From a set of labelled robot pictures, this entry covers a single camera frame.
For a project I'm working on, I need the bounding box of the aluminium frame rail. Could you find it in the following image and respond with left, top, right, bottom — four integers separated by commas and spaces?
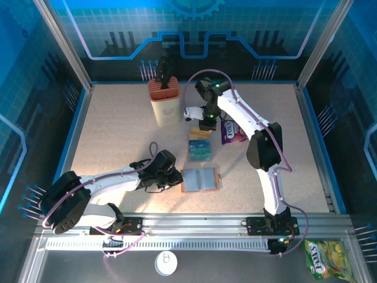
34, 212, 354, 238

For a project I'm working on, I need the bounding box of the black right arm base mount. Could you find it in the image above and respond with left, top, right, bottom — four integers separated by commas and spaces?
241, 216, 300, 256

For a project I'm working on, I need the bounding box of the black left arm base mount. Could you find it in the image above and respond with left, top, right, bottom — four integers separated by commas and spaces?
89, 216, 144, 236

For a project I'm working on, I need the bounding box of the black handled knife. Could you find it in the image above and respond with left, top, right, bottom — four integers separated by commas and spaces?
155, 57, 168, 89
161, 60, 174, 89

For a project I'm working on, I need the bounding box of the cream knife block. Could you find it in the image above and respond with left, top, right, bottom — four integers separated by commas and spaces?
147, 75, 182, 128

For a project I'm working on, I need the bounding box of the aluminium side rail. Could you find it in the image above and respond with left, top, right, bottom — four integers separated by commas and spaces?
295, 84, 336, 213
54, 84, 94, 213

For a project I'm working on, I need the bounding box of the yellow credit card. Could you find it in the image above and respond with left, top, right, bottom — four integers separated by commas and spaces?
190, 132, 212, 142

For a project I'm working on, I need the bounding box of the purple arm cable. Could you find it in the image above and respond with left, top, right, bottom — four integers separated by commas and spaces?
183, 68, 309, 259
42, 141, 160, 283

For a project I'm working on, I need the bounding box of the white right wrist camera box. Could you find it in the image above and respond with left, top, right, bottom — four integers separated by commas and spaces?
183, 106, 204, 121

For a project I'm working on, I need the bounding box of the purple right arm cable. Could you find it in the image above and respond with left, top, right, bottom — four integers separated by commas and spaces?
183, 68, 309, 259

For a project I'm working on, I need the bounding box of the blue credit card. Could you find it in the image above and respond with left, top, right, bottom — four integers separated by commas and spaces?
189, 139, 212, 149

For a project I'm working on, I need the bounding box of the orange tray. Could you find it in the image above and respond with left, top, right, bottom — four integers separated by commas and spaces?
180, 167, 221, 194

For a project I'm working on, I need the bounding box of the clear acrylic card tray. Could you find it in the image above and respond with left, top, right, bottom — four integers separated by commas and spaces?
187, 129, 213, 162

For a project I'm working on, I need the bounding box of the aluminium frame post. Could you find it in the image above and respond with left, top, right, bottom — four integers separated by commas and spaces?
32, 0, 95, 91
295, 0, 356, 91

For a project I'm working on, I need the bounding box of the green yellow Fox's candy bag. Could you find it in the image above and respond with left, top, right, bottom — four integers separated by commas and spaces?
303, 239, 354, 281

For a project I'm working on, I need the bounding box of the teal credit card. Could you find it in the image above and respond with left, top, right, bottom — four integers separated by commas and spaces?
188, 147, 212, 162

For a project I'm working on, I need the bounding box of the purple Fox's candy bag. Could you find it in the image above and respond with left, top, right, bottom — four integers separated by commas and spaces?
220, 119, 248, 145

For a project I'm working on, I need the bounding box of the white slotted cable duct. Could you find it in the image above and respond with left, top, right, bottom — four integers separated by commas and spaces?
44, 237, 272, 251

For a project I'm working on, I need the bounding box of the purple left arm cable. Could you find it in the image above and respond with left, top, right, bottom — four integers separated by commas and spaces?
42, 141, 160, 283

